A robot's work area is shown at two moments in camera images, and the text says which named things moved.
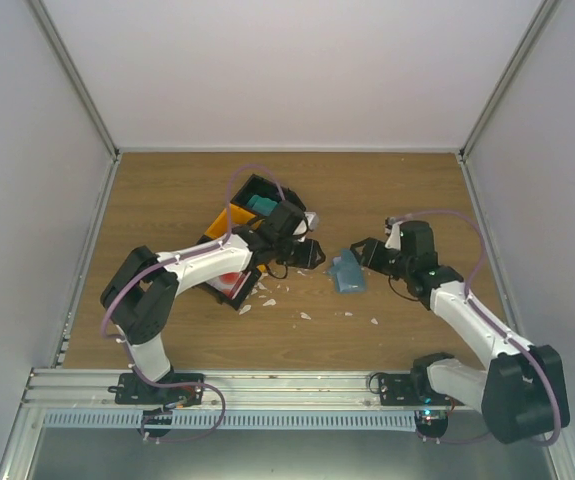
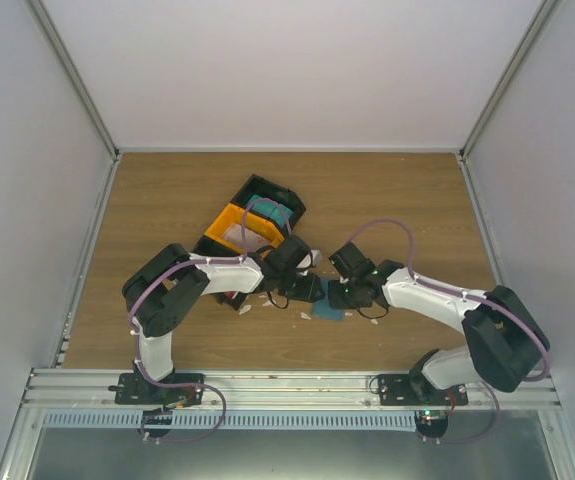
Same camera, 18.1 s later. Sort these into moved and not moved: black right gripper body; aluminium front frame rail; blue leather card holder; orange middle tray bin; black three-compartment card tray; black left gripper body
Moved: black right gripper body; black left gripper body; blue leather card holder
Not moved: orange middle tray bin; black three-compartment card tray; aluminium front frame rail
